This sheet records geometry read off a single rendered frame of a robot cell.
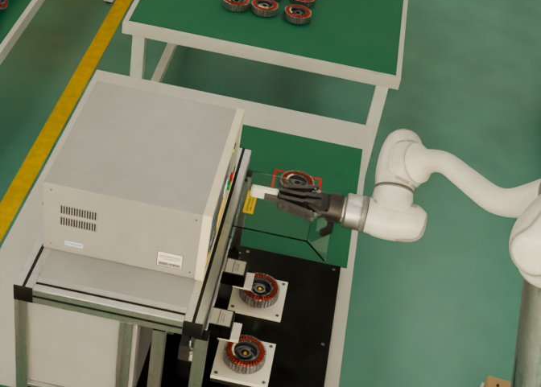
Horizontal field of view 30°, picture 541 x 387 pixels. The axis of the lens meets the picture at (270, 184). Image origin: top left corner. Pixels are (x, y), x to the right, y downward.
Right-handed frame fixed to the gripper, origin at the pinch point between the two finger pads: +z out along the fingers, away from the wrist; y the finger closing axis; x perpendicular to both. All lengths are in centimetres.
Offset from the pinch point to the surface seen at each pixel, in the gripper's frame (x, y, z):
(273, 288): -36.5, 4.2, -7.1
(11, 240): -43, 8, 70
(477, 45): -116, 310, -90
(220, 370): -40.1, -25.7, 1.7
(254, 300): -37.5, -1.0, -2.8
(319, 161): -43, 75, -13
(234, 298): -40.0, 0.7, 2.9
